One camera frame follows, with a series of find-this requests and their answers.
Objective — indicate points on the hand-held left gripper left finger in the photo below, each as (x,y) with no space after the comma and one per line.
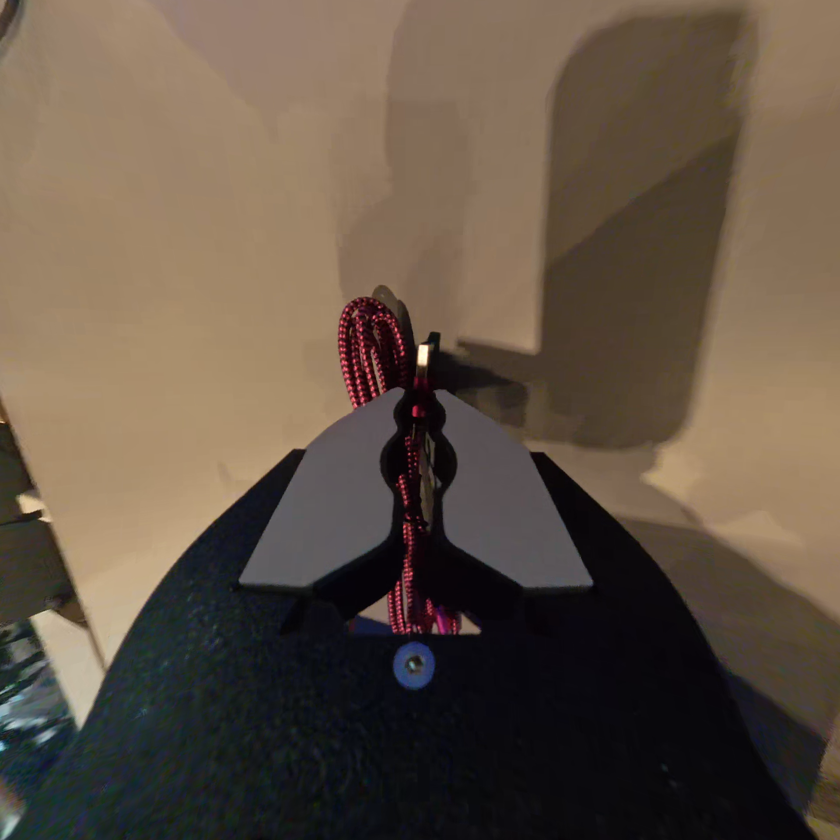
(328,512)

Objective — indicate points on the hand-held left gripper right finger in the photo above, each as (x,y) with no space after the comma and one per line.
(512,512)

